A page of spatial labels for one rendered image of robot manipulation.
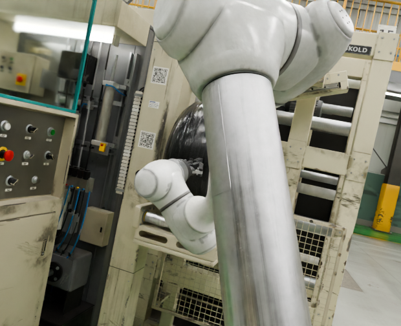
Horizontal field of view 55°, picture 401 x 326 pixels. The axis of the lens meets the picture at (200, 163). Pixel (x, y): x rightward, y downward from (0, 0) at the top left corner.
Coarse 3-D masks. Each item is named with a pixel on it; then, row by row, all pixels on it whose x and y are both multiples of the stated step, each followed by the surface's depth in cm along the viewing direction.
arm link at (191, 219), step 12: (180, 204) 102; (192, 204) 100; (204, 204) 96; (168, 216) 104; (180, 216) 101; (192, 216) 99; (204, 216) 97; (180, 228) 102; (192, 228) 99; (204, 228) 100; (180, 240) 104; (192, 240) 102; (204, 240) 102; (192, 252) 104; (204, 252) 104
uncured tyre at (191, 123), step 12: (192, 108) 156; (180, 120) 152; (192, 120) 150; (180, 132) 148; (192, 132) 147; (204, 132) 146; (168, 144) 151; (180, 144) 146; (192, 144) 145; (204, 144) 144; (168, 156) 148; (180, 156) 146; (192, 156) 144; (204, 156) 143; (204, 168) 143; (192, 180) 145; (204, 180) 143; (192, 192) 146; (204, 192) 144
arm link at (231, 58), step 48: (192, 0) 49; (240, 0) 51; (192, 48) 52; (240, 48) 49; (288, 48) 57; (240, 96) 49; (240, 144) 47; (240, 192) 45; (288, 192) 48; (240, 240) 44; (288, 240) 44; (240, 288) 42; (288, 288) 42
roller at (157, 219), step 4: (148, 212) 164; (144, 216) 163; (148, 216) 162; (152, 216) 162; (156, 216) 162; (160, 216) 162; (144, 220) 164; (148, 220) 162; (152, 220) 161; (156, 220) 161; (160, 220) 160; (164, 220) 160; (156, 224) 162; (160, 224) 161; (164, 224) 160
